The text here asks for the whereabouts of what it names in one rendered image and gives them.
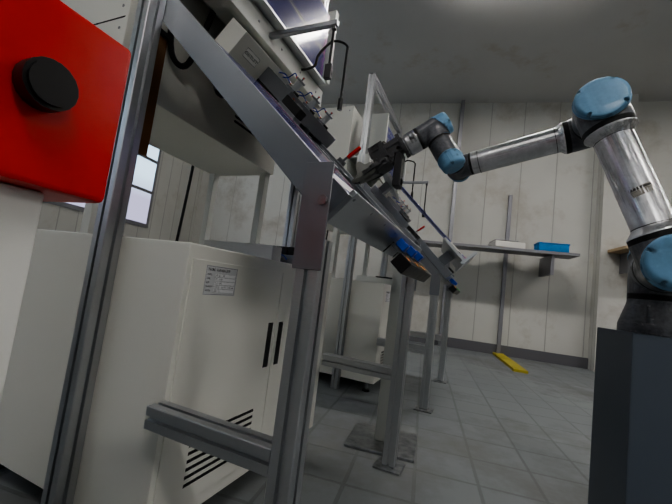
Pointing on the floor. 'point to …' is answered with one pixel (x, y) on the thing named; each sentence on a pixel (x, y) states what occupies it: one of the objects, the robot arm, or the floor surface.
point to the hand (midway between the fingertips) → (357, 182)
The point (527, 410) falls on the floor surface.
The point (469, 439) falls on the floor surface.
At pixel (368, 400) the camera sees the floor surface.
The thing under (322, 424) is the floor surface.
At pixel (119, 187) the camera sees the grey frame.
